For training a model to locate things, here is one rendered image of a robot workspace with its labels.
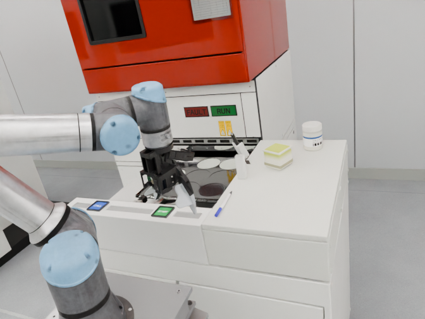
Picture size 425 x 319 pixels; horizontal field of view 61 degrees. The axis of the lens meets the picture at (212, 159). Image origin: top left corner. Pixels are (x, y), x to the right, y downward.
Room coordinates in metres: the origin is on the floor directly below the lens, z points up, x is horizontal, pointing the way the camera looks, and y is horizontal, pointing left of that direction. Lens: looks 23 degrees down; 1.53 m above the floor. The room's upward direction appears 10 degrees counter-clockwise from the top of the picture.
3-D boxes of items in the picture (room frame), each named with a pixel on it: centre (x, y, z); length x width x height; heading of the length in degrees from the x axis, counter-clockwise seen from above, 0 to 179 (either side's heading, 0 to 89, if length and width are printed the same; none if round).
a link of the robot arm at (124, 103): (0.81, 0.21, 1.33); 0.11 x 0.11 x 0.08; 18
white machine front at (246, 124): (1.62, 0.14, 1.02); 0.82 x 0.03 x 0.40; 63
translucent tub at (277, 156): (1.16, -0.23, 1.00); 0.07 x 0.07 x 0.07; 38
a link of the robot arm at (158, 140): (0.86, 0.12, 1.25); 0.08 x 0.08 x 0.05
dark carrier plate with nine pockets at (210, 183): (1.33, 0.07, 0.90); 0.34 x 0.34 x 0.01; 63
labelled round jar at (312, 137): (1.25, -0.38, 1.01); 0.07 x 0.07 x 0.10
